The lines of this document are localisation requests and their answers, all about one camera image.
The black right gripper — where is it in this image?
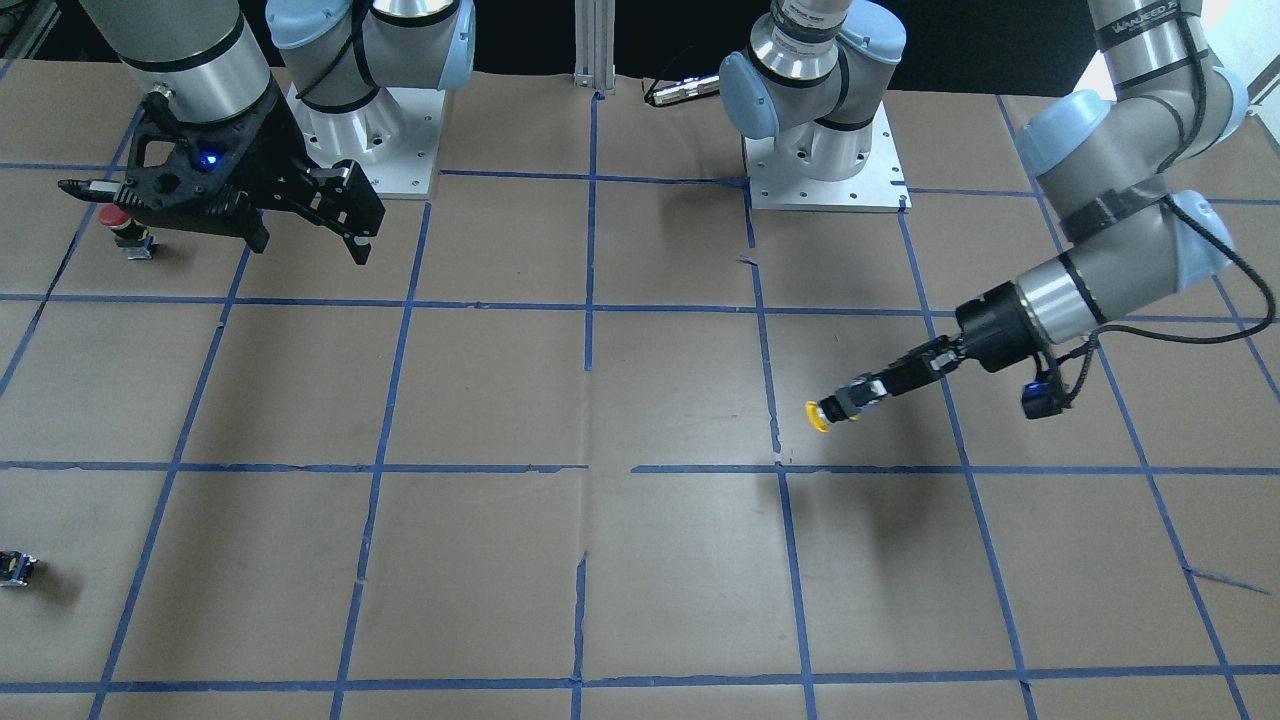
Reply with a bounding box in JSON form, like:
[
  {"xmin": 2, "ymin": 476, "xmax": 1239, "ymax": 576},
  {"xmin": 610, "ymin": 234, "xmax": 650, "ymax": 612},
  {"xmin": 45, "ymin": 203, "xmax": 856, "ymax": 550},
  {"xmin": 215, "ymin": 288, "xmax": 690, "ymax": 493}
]
[{"xmin": 58, "ymin": 79, "xmax": 385, "ymax": 266}]

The yellow push button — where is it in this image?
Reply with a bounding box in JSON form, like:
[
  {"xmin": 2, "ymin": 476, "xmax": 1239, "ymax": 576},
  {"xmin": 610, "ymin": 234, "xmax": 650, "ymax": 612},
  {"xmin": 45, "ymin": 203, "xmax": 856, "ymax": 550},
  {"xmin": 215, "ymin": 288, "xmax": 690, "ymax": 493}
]
[{"xmin": 805, "ymin": 396, "xmax": 860, "ymax": 433}]

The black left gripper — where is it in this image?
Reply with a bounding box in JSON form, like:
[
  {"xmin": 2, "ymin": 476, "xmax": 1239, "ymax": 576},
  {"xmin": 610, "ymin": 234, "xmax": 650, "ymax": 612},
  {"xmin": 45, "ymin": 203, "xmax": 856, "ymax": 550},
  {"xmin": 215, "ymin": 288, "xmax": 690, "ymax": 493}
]
[{"xmin": 822, "ymin": 282, "xmax": 1041, "ymax": 423}]

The red push button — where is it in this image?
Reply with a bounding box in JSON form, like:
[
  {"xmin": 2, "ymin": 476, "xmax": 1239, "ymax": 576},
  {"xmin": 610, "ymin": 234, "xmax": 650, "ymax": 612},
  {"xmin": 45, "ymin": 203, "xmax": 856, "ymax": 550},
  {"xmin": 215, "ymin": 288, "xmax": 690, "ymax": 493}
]
[{"xmin": 97, "ymin": 205, "xmax": 155, "ymax": 261}]

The aluminium frame post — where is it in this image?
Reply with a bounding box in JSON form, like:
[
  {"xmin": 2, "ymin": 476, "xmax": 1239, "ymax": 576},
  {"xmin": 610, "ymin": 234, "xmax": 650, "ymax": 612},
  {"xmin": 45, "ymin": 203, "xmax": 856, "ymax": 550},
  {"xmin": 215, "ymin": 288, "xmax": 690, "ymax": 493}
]
[{"xmin": 573, "ymin": 0, "xmax": 617, "ymax": 96}]

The small black switch component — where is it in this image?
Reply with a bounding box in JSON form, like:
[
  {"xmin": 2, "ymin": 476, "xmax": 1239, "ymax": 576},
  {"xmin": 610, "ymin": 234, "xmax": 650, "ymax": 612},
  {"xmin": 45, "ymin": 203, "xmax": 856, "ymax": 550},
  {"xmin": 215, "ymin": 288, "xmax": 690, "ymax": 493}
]
[{"xmin": 0, "ymin": 550, "xmax": 40, "ymax": 588}]

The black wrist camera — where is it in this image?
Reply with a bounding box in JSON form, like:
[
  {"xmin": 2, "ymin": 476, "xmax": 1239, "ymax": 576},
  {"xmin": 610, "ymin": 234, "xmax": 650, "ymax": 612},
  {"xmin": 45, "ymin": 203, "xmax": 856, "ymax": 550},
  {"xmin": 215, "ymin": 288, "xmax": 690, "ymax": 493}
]
[{"xmin": 1020, "ymin": 370, "xmax": 1069, "ymax": 420}]

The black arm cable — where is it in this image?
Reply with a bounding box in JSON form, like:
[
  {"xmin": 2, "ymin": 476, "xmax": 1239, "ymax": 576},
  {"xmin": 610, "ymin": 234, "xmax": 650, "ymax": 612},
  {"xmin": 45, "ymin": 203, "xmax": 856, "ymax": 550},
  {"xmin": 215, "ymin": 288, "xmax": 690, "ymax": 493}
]
[{"xmin": 1041, "ymin": 0, "xmax": 1277, "ymax": 411}]

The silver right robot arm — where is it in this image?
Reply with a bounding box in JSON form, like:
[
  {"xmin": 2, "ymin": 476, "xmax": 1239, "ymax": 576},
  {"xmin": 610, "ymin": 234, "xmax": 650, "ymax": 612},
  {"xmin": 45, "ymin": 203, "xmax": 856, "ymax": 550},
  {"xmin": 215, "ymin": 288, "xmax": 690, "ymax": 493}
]
[{"xmin": 58, "ymin": 1, "xmax": 477, "ymax": 265}]

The silver cable connector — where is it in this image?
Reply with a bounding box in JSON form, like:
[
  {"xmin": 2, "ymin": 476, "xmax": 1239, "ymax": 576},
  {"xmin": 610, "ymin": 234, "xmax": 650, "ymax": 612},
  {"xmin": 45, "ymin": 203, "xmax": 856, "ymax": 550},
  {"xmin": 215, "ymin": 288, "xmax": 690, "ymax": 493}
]
[{"xmin": 643, "ymin": 74, "xmax": 721, "ymax": 108}]

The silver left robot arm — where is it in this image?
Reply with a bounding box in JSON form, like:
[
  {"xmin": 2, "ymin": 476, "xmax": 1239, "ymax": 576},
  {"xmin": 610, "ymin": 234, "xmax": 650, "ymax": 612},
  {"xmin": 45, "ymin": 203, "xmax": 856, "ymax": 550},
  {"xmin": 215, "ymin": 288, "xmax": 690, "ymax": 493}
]
[{"xmin": 718, "ymin": 1, "xmax": 1248, "ymax": 430}]

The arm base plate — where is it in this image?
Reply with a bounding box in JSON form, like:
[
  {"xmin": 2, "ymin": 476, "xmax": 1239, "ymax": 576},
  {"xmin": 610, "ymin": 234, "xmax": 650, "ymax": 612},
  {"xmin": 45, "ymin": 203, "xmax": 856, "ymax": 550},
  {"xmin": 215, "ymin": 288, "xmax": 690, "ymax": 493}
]
[
  {"xmin": 288, "ymin": 87, "xmax": 451, "ymax": 200},
  {"xmin": 742, "ymin": 105, "xmax": 913, "ymax": 213}
]

